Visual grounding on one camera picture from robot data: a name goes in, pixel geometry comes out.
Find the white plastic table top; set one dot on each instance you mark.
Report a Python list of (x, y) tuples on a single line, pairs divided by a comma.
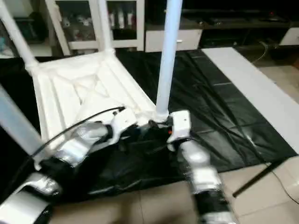
[(79, 88)]

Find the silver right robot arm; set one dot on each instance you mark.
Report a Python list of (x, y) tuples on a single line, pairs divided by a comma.
[(201, 168)]

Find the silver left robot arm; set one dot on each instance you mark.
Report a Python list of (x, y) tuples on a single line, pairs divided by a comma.
[(70, 149)]

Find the black mat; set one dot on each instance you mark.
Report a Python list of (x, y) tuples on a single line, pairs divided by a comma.
[(224, 107)]

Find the white drawer unit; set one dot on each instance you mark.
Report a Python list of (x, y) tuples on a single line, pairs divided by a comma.
[(177, 39), (289, 36)]

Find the black metal floor rod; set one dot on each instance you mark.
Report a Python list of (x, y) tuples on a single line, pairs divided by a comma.
[(257, 179)]

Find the white glass door cabinet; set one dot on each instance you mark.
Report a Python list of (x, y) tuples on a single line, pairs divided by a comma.
[(93, 23)]

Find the dark low tv stand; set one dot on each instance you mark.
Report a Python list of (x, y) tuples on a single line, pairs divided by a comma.
[(243, 28)]

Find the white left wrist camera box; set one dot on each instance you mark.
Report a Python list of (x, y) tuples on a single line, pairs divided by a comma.
[(122, 119)]

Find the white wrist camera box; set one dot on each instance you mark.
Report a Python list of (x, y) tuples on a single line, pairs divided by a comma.
[(180, 123), (122, 119)]

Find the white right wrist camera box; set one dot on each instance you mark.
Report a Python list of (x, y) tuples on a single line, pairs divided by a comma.
[(180, 123)]

